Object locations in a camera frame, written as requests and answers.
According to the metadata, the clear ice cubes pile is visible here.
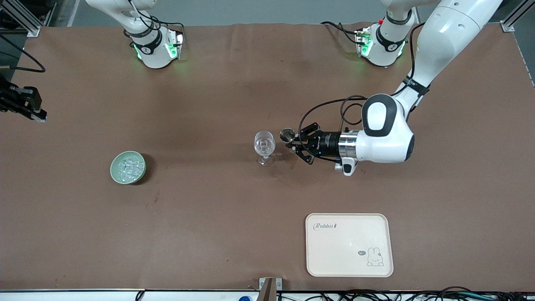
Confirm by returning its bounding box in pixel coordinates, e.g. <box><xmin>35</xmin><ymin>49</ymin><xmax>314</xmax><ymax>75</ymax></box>
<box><xmin>117</xmin><ymin>155</ymin><xmax>144</xmax><ymax>181</ymax></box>

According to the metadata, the clear wine glass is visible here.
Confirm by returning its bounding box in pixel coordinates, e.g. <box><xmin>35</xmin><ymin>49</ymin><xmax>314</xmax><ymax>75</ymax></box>
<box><xmin>254</xmin><ymin>131</ymin><xmax>276</xmax><ymax>166</ymax></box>

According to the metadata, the brown table cover sheet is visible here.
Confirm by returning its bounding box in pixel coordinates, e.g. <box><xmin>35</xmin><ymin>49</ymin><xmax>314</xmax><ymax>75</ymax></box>
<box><xmin>0</xmin><ymin>23</ymin><xmax>535</xmax><ymax>292</ymax></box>

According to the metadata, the cream rabbit print tray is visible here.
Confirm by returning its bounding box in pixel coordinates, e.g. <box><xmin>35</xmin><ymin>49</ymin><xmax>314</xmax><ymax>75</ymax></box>
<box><xmin>306</xmin><ymin>213</ymin><xmax>394</xmax><ymax>278</ymax></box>

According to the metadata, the green ceramic bowl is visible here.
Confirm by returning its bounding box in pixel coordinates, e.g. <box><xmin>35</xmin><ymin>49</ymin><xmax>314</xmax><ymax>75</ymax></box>
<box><xmin>110</xmin><ymin>150</ymin><xmax>147</xmax><ymax>185</ymax></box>

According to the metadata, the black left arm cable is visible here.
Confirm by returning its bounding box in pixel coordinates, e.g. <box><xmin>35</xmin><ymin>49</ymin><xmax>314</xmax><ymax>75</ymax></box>
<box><xmin>298</xmin><ymin>23</ymin><xmax>418</xmax><ymax>145</ymax></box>

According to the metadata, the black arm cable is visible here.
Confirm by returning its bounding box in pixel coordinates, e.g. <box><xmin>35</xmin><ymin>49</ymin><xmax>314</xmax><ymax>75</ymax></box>
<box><xmin>0</xmin><ymin>36</ymin><xmax>46</xmax><ymax>72</ymax></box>
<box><xmin>298</xmin><ymin>23</ymin><xmax>418</xmax><ymax>145</ymax></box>

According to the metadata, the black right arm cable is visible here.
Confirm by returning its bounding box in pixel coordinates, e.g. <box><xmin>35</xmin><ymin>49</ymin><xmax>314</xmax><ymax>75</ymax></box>
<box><xmin>0</xmin><ymin>36</ymin><xmax>46</xmax><ymax>72</ymax></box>

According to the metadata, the black left base cable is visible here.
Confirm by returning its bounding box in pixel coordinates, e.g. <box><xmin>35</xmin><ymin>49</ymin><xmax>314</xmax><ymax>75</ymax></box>
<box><xmin>321</xmin><ymin>21</ymin><xmax>364</xmax><ymax>44</ymax></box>

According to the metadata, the black base cable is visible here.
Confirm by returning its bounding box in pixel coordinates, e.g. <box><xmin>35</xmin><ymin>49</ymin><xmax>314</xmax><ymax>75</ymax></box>
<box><xmin>148</xmin><ymin>15</ymin><xmax>185</xmax><ymax>35</ymax></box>
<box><xmin>321</xmin><ymin>21</ymin><xmax>364</xmax><ymax>44</ymax></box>

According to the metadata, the grey metal mount bracket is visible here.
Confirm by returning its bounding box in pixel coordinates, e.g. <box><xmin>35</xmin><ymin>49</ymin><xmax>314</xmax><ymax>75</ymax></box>
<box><xmin>259</xmin><ymin>277</ymin><xmax>283</xmax><ymax>301</ymax></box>

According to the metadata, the black cable bundle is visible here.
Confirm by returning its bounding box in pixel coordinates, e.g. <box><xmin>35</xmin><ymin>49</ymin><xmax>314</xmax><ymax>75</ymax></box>
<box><xmin>276</xmin><ymin>286</ymin><xmax>535</xmax><ymax>301</ymax></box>

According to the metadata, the black right base cable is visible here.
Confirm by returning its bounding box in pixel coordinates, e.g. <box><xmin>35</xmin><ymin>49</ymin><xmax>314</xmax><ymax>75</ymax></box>
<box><xmin>148</xmin><ymin>15</ymin><xmax>185</xmax><ymax>35</ymax></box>

